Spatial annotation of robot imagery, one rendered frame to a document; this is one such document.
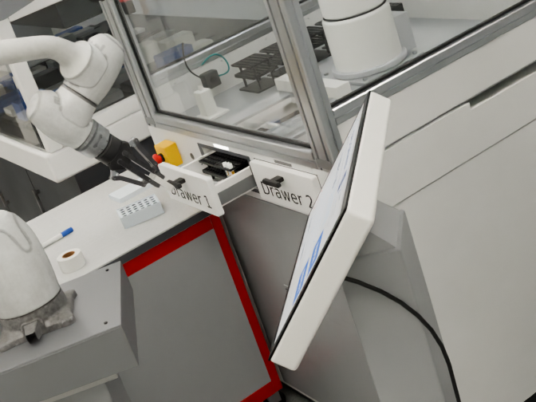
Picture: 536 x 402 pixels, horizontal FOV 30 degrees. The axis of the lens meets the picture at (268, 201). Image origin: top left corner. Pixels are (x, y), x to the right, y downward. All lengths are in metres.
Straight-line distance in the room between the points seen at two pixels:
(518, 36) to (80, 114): 1.11
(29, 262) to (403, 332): 0.88
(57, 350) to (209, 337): 0.89
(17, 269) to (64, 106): 0.46
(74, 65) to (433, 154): 0.89
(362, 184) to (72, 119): 1.09
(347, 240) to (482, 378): 1.30
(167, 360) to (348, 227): 1.53
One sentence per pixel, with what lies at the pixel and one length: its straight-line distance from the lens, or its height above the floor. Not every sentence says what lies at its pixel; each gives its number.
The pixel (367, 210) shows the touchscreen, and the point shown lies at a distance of 1.51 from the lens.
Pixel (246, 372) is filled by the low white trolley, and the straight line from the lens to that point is 3.11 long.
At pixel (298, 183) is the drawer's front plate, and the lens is 2.42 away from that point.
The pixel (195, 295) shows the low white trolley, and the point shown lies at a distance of 2.94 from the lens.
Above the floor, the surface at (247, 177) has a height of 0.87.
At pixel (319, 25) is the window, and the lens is 2.24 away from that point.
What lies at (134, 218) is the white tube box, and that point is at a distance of 2.93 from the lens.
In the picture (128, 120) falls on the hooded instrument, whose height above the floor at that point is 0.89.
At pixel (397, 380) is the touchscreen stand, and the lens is 1.86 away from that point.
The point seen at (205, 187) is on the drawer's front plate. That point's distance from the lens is 2.60.
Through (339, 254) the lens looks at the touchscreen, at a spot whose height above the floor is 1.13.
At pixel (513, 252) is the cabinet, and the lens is 2.72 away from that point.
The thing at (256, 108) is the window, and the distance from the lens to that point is 2.51.
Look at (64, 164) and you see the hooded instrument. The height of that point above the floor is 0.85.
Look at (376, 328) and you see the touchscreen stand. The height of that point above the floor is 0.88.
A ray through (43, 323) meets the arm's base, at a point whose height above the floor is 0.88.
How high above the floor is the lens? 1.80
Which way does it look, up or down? 22 degrees down
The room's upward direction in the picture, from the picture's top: 19 degrees counter-clockwise
